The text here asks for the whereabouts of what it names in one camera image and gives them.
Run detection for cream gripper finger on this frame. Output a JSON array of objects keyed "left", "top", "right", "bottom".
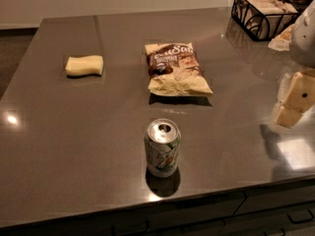
[{"left": 274, "top": 104, "right": 302, "bottom": 128}]

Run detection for white 7up soda can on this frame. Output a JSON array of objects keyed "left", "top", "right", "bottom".
[{"left": 144, "top": 118, "right": 181, "bottom": 178}]

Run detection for white napkin packets in basket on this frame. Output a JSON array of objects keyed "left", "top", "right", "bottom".
[{"left": 238, "top": 0, "right": 298, "bottom": 39}]

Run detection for yellow sponge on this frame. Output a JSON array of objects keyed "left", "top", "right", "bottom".
[{"left": 65, "top": 55, "right": 103, "bottom": 77}]

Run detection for brown and cream chip bag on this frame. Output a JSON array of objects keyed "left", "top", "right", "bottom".
[{"left": 145, "top": 42, "right": 213, "bottom": 96}]

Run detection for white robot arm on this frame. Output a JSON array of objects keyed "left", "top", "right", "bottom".
[{"left": 273, "top": 1, "right": 315, "bottom": 128}]

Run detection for white packet beside basket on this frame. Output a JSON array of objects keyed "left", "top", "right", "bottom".
[{"left": 268, "top": 25, "right": 293, "bottom": 51}]

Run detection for dark drawer front with handle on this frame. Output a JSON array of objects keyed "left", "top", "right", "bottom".
[{"left": 234, "top": 184, "right": 315, "bottom": 236}]

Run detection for black wire basket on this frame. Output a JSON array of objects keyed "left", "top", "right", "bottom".
[{"left": 230, "top": 0, "right": 301, "bottom": 42}]

